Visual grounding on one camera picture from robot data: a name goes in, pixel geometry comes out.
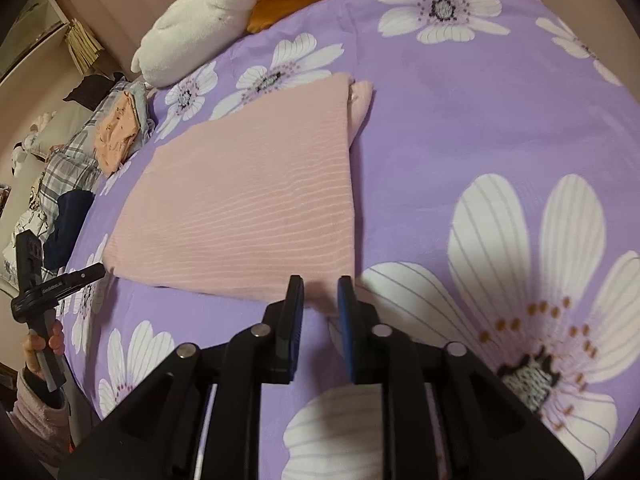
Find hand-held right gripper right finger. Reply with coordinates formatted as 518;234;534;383
337;275;585;480

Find pink curtain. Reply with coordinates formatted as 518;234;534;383
47;0;236;81

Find person's left forearm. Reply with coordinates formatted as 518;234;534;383
9;367;72;455

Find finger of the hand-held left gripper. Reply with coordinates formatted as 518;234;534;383
55;262;107;297

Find white goose plush toy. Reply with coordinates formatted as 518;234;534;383
131;0;371;88

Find small plush toys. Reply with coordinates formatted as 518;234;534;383
10;110;57;177

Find grey blue garment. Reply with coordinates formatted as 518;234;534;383
122;80;157;154

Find black cat-shaped pillow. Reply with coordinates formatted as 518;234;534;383
64;72;126;107

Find orange printed garment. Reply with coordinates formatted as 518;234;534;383
95;94;141;177

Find person's left hand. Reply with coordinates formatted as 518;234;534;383
20;320;67;377

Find pink striped sweater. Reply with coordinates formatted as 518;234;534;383
102;72;375;318

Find navy cloth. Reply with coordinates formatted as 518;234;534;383
45;190;96;267

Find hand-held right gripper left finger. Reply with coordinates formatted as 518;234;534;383
59;275;305;480

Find purple floral bedsheet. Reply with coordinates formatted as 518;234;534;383
60;0;640;480

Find white printed cloth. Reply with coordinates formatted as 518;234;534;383
0;180;51;272

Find beige pillow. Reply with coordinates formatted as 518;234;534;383
30;102;107;161

